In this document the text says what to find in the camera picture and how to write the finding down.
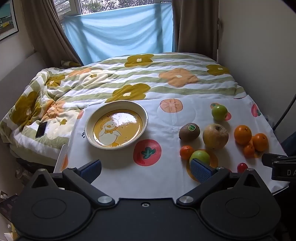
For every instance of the window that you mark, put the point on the window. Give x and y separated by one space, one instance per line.
99 4

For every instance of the red cherry tomato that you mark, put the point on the red cherry tomato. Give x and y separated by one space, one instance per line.
242 167

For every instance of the white fruit print cloth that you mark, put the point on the white fruit print cloth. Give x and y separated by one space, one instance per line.
161 120

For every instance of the floral striped blanket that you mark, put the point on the floral striped blanket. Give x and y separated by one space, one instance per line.
138 76

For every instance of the black smartphone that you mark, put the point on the black smartphone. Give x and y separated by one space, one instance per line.
41 129

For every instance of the green apple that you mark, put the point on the green apple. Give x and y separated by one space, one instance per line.
219 112
201 155

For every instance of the brown kiwi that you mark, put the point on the brown kiwi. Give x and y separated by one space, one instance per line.
188 133

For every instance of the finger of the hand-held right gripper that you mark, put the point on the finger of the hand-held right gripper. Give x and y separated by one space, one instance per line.
269 159

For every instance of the light blue window cloth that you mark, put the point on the light blue window cloth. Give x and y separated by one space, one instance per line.
120 34

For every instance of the dark blue clothing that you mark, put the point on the dark blue clothing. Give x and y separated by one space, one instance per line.
290 144

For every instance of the wall poster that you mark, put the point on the wall poster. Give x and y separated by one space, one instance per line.
7 18

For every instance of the brown curtain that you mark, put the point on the brown curtain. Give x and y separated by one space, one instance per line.
194 25
46 30

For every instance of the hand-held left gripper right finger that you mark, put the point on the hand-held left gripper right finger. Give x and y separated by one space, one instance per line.
200 170

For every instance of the duck print plate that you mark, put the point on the duck print plate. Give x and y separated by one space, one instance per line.
115 129

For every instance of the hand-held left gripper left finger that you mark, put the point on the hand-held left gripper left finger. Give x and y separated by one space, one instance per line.
92 170

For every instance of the beige headboard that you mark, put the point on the beige headboard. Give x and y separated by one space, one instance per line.
20 69

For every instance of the small orange mandarin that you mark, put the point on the small orange mandarin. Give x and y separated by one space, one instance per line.
248 151
186 152

